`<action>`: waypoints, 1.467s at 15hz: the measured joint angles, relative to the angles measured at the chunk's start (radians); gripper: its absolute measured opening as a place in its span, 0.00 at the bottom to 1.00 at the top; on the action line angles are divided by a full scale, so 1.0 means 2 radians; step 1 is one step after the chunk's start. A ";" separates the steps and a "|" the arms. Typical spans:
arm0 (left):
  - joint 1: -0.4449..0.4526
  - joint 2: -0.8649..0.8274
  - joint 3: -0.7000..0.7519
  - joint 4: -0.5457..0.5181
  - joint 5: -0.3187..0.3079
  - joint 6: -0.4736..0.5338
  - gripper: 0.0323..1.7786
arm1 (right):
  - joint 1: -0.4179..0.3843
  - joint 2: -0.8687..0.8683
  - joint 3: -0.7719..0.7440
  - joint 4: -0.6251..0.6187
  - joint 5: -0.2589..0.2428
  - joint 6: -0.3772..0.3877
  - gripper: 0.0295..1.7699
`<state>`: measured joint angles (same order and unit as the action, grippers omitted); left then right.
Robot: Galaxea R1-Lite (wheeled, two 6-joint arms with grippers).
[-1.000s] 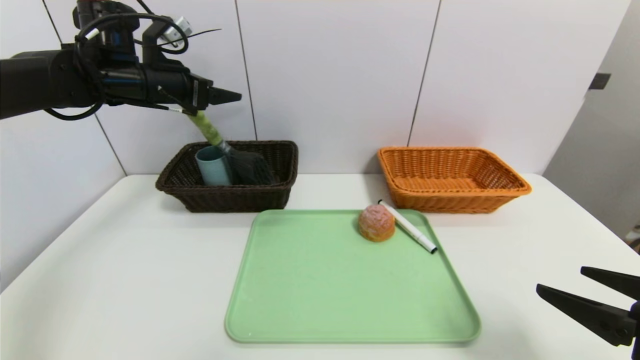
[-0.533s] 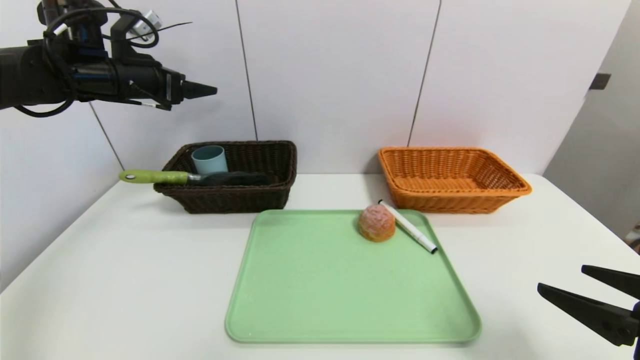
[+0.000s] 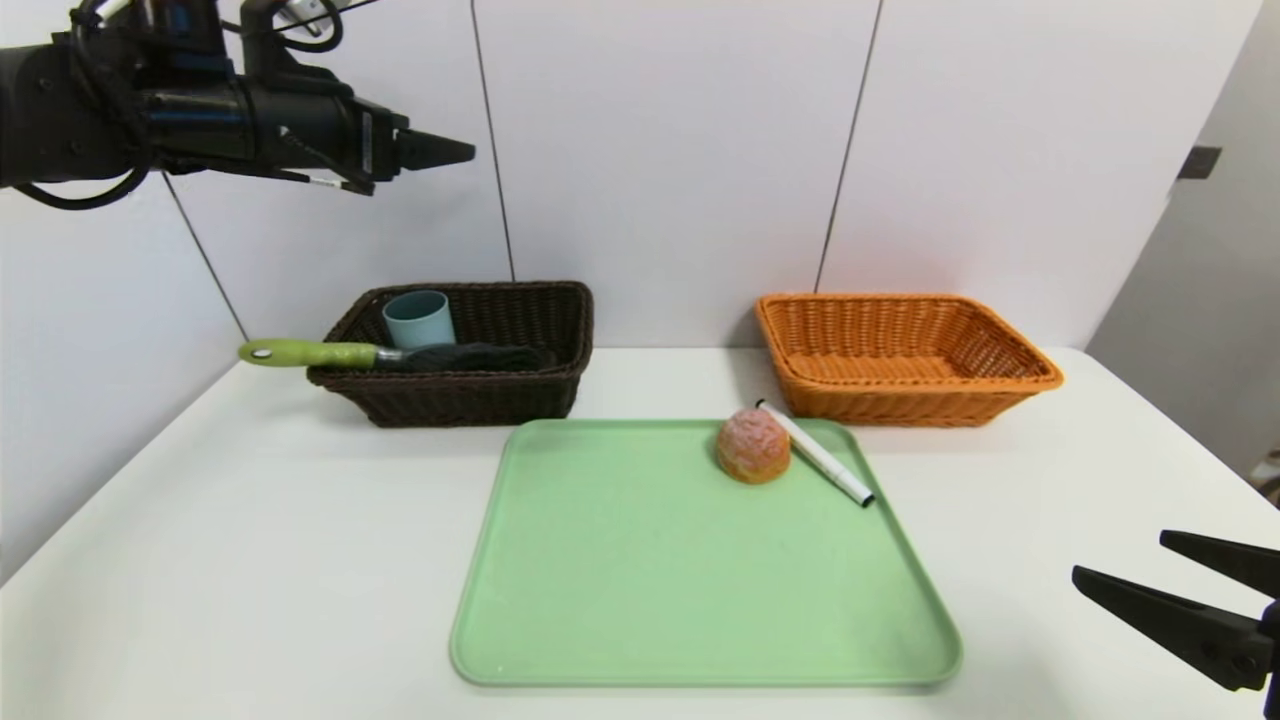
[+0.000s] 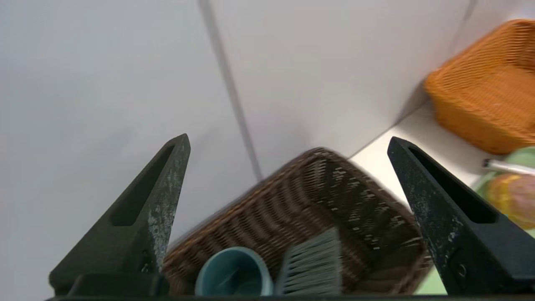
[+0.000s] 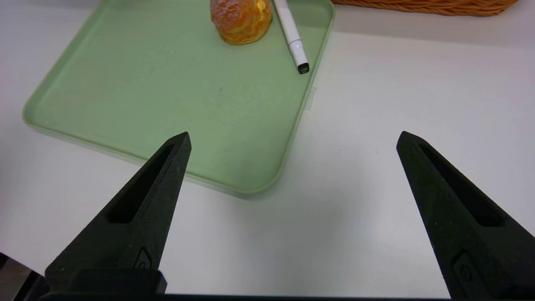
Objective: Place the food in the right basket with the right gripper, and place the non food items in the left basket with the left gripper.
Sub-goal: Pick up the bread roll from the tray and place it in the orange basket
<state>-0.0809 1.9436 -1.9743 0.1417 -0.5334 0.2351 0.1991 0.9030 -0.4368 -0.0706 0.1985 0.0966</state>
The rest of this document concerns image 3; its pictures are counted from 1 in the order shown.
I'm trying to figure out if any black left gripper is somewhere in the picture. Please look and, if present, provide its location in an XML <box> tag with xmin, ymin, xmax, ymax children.
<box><xmin>238</xmin><ymin>72</ymin><xmax>477</xmax><ymax>197</ymax></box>

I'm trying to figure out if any light blue plastic cup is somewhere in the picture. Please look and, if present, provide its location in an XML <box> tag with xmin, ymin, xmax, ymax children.
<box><xmin>382</xmin><ymin>290</ymin><xmax>457</xmax><ymax>350</ymax></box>

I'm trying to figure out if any grey brush with green handle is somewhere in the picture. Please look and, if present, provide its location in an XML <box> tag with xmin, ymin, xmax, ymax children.
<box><xmin>238</xmin><ymin>338</ymin><xmax>559</xmax><ymax>376</ymax></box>

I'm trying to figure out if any round orange bread bun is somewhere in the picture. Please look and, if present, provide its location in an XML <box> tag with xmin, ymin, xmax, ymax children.
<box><xmin>715</xmin><ymin>407</ymin><xmax>792</xmax><ymax>485</ymax></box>

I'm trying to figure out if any dark brown wicker basket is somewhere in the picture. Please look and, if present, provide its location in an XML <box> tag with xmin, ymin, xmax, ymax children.
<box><xmin>307</xmin><ymin>281</ymin><xmax>595</xmax><ymax>429</ymax></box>

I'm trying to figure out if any orange wicker basket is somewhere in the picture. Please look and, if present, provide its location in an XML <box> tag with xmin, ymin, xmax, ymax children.
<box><xmin>755</xmin><ymin>292</ymin><xmax>1066</xmax><ymax>429</ymax></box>

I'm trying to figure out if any light green plastic tray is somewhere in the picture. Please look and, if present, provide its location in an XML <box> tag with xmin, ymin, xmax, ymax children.
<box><xmin>450</xmin><ymin>418</ymin><xmax>964</xmax><ymax>689</ymax></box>

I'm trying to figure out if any white marker pen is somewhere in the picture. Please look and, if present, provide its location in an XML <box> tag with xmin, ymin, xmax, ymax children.
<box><xmin>756</xmin><ymin>399</ymin><xmax>877</xmax><ymax>509</ymax></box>

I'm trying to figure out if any black left wrist camera cable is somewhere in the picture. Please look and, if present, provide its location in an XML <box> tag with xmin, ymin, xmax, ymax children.
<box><xmin>238</xmin><ymin>0</ymin><xmax>347</xmax><ymax>54</ymax></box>

